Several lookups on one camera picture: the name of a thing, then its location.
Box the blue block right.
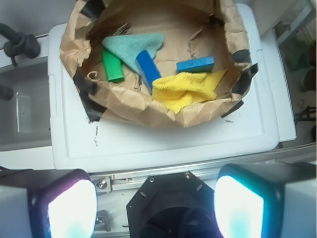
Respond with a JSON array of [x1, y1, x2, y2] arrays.
[[176, 56, 214, 73]]

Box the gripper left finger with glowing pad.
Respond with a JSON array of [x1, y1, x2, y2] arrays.
[[0, 169, 97, 238]]

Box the green rectangular block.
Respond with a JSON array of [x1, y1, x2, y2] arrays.
[[102, 49, 124, 83]]

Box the white plastic bin lid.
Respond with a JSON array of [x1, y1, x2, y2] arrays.
[[48, 3, 281, 172]]

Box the metal corner bracket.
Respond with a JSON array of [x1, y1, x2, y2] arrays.
[[95, 210, 111, 232]]

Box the black clamp knob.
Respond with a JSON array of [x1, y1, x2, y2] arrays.
[[0, 23, 41, 67]]

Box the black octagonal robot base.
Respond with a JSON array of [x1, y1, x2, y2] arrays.
[[126, 172, 222, 238]]

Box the blue block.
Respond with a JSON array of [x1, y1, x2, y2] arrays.
[[136, 50, 162, 94], [176, 56, 214, 73]]

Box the yellow microfiber cloth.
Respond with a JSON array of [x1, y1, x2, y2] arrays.
[[152, 69, 227, 114]]

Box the blue block center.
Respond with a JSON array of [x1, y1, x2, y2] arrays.
[[136, 50, 162, 94]]

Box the crumpled brown paper bag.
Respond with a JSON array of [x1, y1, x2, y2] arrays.
[[60, 0, 258, 127]]

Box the teal microfiber cloth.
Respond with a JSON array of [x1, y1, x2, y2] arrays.
[[102, 33, 164, 73]]

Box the aluminium extrusion rail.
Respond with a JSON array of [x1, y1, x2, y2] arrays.
[[90, 142, 317, 193]]

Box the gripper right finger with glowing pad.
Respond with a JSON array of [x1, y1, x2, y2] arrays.
[[214, 162, 317, 238]]

